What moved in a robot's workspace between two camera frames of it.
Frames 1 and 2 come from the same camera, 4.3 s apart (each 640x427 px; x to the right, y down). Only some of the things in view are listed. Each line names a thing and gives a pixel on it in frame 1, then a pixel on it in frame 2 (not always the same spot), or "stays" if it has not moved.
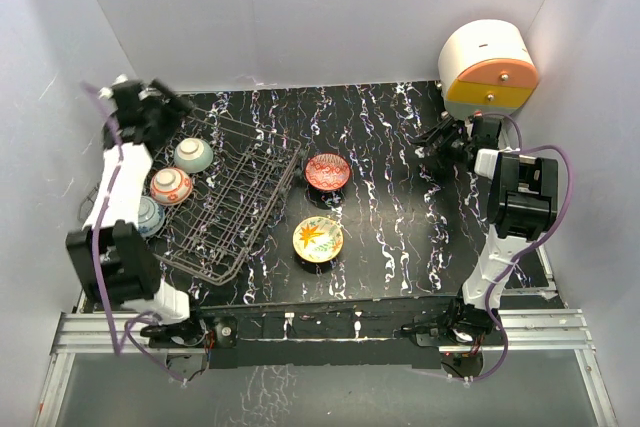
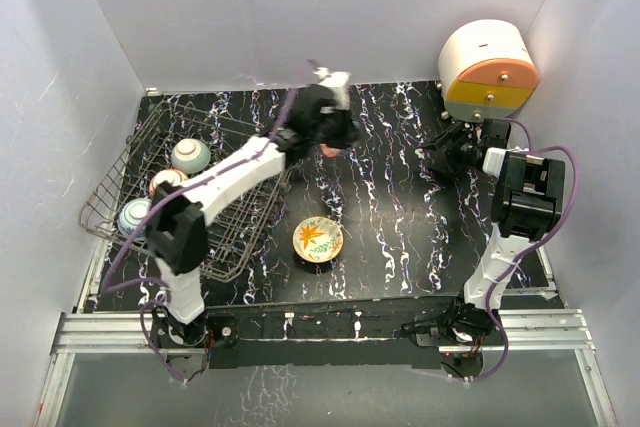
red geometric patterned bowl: x=327 y=171 to x=329 y=151
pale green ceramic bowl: x=193 y=155 stays
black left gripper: x=175 y=109 to x=347 y=134
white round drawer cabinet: x=485 y=69 stays
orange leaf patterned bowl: x=171 y=186 stays
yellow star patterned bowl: x=318 y=239 stays
